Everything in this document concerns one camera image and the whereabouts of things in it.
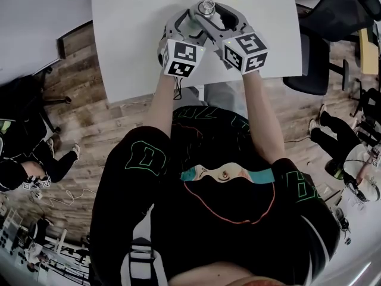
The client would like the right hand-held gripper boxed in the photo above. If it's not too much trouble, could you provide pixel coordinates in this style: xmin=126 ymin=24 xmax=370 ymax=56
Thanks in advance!
xmin=189 ymin=2 xmax=269 ymax=76

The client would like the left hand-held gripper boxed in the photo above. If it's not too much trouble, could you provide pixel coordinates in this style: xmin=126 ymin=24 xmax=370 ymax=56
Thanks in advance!
xmin=157 ymin=8 xmax=209 ymax=77

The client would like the green metal bottle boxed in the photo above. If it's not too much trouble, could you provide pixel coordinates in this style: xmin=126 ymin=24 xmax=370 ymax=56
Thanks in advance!
xmin=188 ymin=15 xmax=206 ymax=32

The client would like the small metal cup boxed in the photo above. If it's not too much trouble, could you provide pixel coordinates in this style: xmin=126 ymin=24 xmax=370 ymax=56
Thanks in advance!
xmin=196 ymin=0 xmax=216 ymax=19

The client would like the person's right forearm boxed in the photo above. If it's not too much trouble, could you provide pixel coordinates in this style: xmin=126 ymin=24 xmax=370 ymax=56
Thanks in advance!
xmin=242 ymin=70 xmax=286 ymax=165

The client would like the person's left forearm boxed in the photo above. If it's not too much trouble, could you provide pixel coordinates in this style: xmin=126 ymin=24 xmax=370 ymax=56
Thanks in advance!
xmin=135 ymin=70 xmax=176 ymax=136

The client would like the person's left hand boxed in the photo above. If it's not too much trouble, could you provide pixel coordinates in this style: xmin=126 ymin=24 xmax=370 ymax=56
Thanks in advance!
xmin=157 ymin=37 xmax=166 ymax=68

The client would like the black mesh office chair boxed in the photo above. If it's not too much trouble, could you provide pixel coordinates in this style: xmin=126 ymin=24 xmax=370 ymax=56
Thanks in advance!
xmin=282 ymin=0 xmax=381 ymax=97

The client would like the yellow wooden desk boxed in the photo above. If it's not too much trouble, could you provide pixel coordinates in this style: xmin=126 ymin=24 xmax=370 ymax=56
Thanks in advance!
xmin=358 ymin=28 xmax=381 ymax=76

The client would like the person's black printed t-shirt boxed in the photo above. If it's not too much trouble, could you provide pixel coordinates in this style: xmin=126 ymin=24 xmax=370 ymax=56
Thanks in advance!
xmin=89 ymin=104 xmax=342 ymax=286

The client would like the person's head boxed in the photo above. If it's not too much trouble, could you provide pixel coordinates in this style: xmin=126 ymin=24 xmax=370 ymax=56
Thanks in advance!
xmin=169 ymin=262 xmax=286 ymax=286

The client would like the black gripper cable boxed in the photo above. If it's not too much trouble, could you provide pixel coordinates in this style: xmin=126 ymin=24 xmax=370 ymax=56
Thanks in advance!
xmin=172 ymin=76 xmax=184 ymax=101

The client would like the white floor cable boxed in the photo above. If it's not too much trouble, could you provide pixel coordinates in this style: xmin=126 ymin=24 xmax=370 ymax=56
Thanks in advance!
xmin=29 ymin=188 xmax=98 ymax=209

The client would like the grey harness strap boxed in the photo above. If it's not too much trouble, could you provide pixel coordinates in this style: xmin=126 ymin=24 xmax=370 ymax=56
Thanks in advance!
xmin=120 ymin=241 xmax=167 ymax=286

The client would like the white frame work table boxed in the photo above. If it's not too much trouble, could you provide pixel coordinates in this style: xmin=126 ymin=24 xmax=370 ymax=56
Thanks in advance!
xmin=0 ymin=207 xmax=90 ymax=282

